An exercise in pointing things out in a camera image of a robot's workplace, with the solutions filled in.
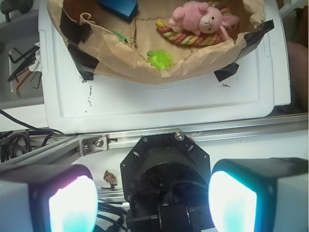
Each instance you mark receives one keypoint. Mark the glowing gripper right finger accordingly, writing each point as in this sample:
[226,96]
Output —
[260,195]

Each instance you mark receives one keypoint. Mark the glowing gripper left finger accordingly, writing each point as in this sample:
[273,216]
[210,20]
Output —
[47,198]

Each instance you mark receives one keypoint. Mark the blue block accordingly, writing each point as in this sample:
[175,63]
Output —
[125,9]

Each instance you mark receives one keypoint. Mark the green block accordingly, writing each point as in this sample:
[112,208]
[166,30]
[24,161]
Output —
[120,37]

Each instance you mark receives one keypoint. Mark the black hex keys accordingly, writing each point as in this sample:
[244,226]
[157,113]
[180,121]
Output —
[26,65]

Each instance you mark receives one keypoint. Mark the lime green fuzzy toy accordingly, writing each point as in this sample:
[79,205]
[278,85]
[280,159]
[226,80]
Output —
[160,59]

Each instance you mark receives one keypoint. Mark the pink plush bunny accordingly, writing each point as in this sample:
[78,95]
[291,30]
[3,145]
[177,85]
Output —
[199,17]

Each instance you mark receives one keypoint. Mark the aluminium frame rail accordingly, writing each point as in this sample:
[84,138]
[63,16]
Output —
[274,136]

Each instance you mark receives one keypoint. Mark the multicolour rope toy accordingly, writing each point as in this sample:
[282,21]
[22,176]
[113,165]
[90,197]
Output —
[182,37]

